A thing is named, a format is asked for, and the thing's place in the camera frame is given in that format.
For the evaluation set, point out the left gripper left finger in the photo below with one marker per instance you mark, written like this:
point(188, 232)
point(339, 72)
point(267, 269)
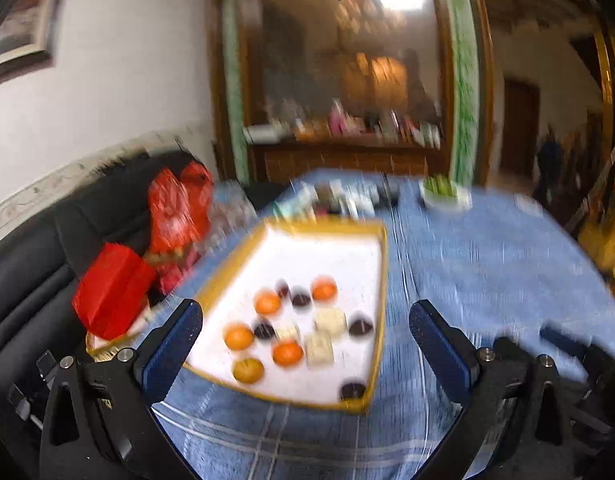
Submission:
point(123, 391)

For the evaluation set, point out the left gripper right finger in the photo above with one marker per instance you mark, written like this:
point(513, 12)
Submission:
point(476, 384)

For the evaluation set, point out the dark plum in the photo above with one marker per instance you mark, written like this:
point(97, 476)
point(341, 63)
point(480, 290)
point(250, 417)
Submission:
point(360, 326)
point(264, 330)
point(300, 298)

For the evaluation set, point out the large pale sugarcane chunk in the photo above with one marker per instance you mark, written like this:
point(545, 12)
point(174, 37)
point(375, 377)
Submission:
point(331, 321)

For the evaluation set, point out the medium pale sugarcane chunk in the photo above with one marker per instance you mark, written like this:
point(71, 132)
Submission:
point(319, 350)

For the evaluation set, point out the small pale sugarcane chunk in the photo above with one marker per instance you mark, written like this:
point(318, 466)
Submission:
point(287, 332)

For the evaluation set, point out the orange tangerine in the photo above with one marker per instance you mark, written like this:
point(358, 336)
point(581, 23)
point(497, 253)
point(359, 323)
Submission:
point(324, 289)

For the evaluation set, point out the red date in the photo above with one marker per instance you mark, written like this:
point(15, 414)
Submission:
point(282, 289)

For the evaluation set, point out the red box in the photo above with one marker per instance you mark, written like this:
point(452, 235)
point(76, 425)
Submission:
point(113, 291)

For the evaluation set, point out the blue plaid tablecloth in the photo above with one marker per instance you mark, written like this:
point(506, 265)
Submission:
point(502, 268)

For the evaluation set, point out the tangerine in tray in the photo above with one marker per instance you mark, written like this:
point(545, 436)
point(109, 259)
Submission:
point(248, 371)
point(287, 353)
point(267, 302)
point(238, 336)

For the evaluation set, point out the black sofa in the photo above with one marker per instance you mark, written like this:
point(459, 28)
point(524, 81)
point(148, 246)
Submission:
point(42, 261)

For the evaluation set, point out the yellow tray white bottom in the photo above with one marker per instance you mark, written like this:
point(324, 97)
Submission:
point(355, 255)

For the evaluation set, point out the white bowl of greens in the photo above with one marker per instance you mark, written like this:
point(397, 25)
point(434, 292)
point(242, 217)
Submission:
point(438, 192)

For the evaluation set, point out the red plastic bag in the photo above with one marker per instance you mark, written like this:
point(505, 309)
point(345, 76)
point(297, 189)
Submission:
point(179, 218)

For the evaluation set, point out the black container on table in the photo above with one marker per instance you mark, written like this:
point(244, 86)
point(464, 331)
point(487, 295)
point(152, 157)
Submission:
point(388, 193)

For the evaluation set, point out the white gloves pile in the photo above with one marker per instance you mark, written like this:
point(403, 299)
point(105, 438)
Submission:
point(332, 198)

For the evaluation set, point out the wooden counter cabinet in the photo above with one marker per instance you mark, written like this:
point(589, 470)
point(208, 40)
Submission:
point(277, 156)

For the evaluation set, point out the pink bottle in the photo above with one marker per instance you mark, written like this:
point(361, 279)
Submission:
point(336, 118)

